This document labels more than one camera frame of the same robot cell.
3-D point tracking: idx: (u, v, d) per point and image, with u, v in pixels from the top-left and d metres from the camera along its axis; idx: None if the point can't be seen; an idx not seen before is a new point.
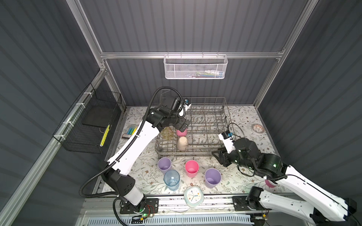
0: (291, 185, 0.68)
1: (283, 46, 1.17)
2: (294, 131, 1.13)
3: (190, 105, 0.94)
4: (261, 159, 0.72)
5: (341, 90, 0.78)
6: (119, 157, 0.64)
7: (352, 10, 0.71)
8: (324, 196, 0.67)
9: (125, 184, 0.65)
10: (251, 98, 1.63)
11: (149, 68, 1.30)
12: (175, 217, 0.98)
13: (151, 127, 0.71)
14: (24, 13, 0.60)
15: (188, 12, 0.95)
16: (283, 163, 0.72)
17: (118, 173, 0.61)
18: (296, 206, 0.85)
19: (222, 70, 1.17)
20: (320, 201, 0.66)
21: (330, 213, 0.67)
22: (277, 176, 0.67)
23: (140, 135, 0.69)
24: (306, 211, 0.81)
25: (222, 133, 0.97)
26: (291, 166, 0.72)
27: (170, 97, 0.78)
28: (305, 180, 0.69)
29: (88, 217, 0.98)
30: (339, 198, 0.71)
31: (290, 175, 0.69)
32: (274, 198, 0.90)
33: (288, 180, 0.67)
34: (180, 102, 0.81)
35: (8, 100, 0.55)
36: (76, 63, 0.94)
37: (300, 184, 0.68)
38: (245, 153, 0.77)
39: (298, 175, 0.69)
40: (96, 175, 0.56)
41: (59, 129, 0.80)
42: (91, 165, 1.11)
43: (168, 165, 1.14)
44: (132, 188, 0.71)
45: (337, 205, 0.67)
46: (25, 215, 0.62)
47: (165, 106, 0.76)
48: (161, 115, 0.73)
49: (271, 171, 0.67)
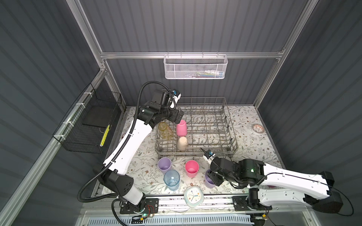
0: (272, 182, 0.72)
1: (283, 46, 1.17)
2: (294, 131, 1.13)
3: (178, 96, 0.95)
4: (239, 170, 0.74)
5: (341, 90, 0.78)
6: (114, 157, 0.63)
7: (352, 10, 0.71)
8: (302, 180, 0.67)
9: (124, 184, 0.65)
10: (251, 98, 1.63)
11: (149, 69, 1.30)
12: (175, 217, 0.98)
13: (143, 124, 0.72)
14: (24, 13, 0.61)
15: (188, 12, 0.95)
16: (259, 163, 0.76)
17: (116, 173, 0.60)
18: (289, 195, 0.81)
19: (222, 70, 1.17)
20: (301, 187, 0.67)
21: (317, 195, 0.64)
22: (259, 180, 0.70)
23: (133, 133, 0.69)
24: (300, 197, 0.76)
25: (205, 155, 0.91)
26: (267, 165, 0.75)
27: (158, 92, 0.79)
28: (283, 171, 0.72)
29: (88, 217, 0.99)
30: (317, 175, 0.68)
31: (269, 173, 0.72)
32: (270, 195, 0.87)
33: (267, 180, 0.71)
34: (168, 96, 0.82)
35: (7, 100, 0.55)
36: (75, 63, 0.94)
37: (280, 179, 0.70)
38: (223, 172, 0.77)
39: (275, 171, 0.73)
40: (93, 177, 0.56)
41: (59, 129, 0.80)
42: (91, 165, 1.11)
43: (168, 165, 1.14)
44: (131, 187, 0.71)
45: (317, 184, 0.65)
46: (25, 215, 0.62)
47: (155, 102, 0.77)
48: (152, 111, 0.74)
49: (253, 178, 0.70)
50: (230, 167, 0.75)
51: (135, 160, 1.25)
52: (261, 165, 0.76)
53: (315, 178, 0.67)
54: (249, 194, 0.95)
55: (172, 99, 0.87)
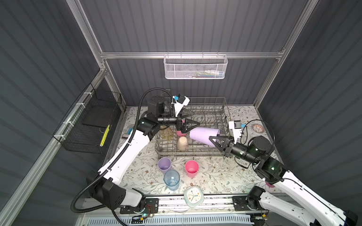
0: (286, 189, 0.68)
1: (283, 46, 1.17)
2: (294, 130, 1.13)
3: (185, 101, 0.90)
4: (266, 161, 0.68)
5: (340, 90, 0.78)
6: (111, 165, 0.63)
7: (352, 10, 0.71)
8: (320, 203, 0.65)
9: (116, 196, 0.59)
10: (251, 98, 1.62)
11: (148, 68, 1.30)
12: (175, 217, 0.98)
13: (142, 134, 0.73)
14: (24, 13, 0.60)
15: (188, 13, 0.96)
16: (282, 167, 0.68)
17: (111, 182, 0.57)
18: (296, 212, 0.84)
19: (222, 70, 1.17)
20: (316, 208, 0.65)
21: (324, 220, 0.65)
22: (275, 179, 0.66)
23: (131, 143, 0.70)
24: (307, 220, 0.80)
25: (234, 121, 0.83)
26: (289, 171, 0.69)
27: (152, 102, 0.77)
28: (301, 184, 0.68)
29: (88, 217, 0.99)
30: (338, 209, 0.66)
31: (287, 180, 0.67)
32: (275, 201, 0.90)
33: (283, 184, 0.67)
34: (163, 104, 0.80)
35: (7, 100, 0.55)
36: (75, 63, 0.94)
37: (295, 189, 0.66)
38: (255, 152, 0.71)
39: (295, 180, 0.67)
40: (86, 187, 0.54)
41: (59, 129, 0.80)
42: (91, 165, 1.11)
43: (168, 165, 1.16)
44: (123, 200, 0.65)
45: (333, 213, 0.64)
46: (25, 215, 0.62)
47: (151, 114, 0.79)
48: (151, 124, 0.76)
49: (270, 174, 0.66)
50: (268, 149, 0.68)
51: (135, 160, 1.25)
52: (283, 170, 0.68)
53: (334, 208, 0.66)
54: (250, 191, 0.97)
55: (168, 105, 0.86)
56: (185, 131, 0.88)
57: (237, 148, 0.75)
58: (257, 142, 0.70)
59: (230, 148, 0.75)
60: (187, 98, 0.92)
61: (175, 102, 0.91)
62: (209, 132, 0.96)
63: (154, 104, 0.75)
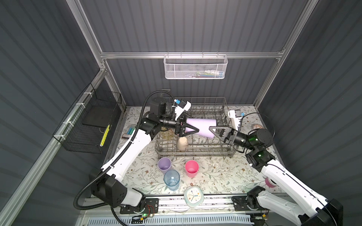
0: (270, 174, 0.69)
1: (283, 46, 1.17)
2: (294, 130, 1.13)
3: (183, 108, 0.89)
4: (259, 151, 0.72)
5: (340, 90, 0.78)
6: (113, 162, 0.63)
7: (352, 10, 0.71)
8: (300, 187, 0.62)
9: (118, 193, 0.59)
10: (251, 98, 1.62)
11: (148, 68, 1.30)
12: (175, 217, 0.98)
13: (144, 133, 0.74)
14: (24, 13, 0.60)
15: (188, 13, 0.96)
16: (269, 155, 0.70)
17: (114, 178, 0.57)
18: (289, 206, 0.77)
19: (222, 70, 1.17)
20: (295, 191, 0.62)
21: (304, 206, 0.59)
22: (260, 165, 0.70)
23: (134, 141, 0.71)
24: (297, 212, 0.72)
25: (234, 111, 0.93)
26: (275, 159, 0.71)
27: (155, 101, 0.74)
28: (285, 170, 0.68)
29: (88, 217, 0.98)
30: (321, 196, 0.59)
31: (270, 164, 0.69)
32: (271, 197, 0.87)
33: (267, 167, 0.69)
34: (166, 105, 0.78)
35: (7, 101, 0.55)
36: (75, 62, 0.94)
37: (278, 173, 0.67)
38: (255, 142, 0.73)
39: (279, 165, 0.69)
40: (89, 183, 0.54)
41: (59, 129, 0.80)
42: (91, 165, 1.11)
43: (168, 165, 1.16)
44: (124, 198, 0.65)
45: (312, 197, 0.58)
46: (25, 215, 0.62)
47: (152, 113, 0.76)
48: (153, 124, 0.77)
49: (257, 161, 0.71)
50: (267, 140, 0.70)
51: (135, 160, 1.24)
52: (270, 157, 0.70)
53: (316, 194, 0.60)
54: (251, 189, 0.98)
55: (169, 107, 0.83)
56: (181, 135, 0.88)
57: (239, 137, 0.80)
58: (259, 133, 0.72)
59: (232, 136, 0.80)
60: (188, 103, 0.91)
61: (176, 106, 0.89)
62: (208, 123, 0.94)
63: (156, 104, 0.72)
